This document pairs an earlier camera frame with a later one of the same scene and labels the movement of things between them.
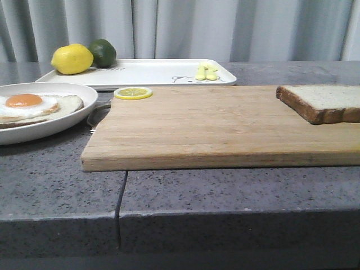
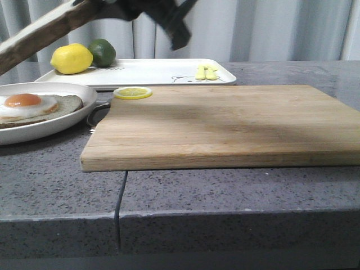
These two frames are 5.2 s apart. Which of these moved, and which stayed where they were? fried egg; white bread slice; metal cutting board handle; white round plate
Moved: white bread slice
Stayed: white round plate; metal cutting board handle; fried egg
